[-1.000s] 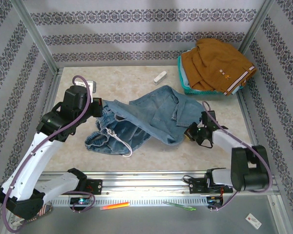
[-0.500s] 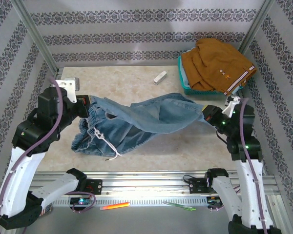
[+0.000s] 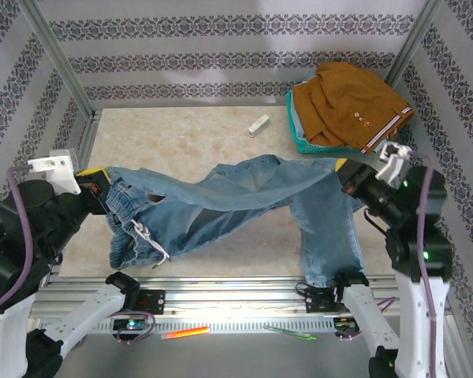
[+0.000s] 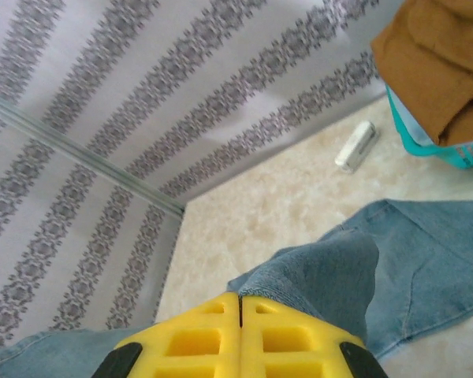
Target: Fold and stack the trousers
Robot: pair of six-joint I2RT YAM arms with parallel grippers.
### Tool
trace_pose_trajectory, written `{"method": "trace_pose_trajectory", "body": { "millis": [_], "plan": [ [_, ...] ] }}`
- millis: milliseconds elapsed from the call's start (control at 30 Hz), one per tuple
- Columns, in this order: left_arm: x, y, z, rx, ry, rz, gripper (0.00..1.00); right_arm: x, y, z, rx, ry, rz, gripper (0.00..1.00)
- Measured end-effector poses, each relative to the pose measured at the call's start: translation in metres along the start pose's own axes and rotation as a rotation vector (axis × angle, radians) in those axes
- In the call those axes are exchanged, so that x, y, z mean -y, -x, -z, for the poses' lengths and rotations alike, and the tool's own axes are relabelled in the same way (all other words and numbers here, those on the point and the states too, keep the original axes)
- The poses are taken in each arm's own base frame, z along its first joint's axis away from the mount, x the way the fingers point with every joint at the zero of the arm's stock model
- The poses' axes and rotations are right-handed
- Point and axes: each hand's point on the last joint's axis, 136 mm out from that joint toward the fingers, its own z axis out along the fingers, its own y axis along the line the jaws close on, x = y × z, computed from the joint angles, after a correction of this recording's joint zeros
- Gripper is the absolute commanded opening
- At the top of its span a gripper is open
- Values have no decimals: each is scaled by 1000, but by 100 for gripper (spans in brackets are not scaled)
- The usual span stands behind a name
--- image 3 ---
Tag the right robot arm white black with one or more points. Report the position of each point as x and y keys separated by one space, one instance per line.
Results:
x=362 y=311

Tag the orange marker pen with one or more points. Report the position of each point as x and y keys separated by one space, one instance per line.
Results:
x=185 y=333

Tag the aluminium front rail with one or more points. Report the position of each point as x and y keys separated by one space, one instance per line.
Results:
x=228 y=297

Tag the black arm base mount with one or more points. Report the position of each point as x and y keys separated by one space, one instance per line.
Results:
x=153 y=301
x=319 y=301

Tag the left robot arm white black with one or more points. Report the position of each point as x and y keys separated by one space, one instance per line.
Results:
x=94 y=311

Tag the light blue folded garment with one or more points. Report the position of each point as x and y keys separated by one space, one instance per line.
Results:
x=299 y=124

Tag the small circuit board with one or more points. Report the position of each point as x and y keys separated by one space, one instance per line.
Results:
x=131 y=325

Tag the orange brown shirt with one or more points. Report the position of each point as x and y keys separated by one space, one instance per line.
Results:
x=347 y=102

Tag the light blue denim jeans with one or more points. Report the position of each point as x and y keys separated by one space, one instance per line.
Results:
x=220 y=197

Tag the aluminium frame post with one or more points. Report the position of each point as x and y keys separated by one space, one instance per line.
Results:
x=59 y=59
x=414 y=43

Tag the small white plastic block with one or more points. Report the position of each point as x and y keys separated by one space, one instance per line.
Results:
x=258 y=126

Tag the teal plastic basket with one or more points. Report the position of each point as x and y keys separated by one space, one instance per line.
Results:
x=311 y=147

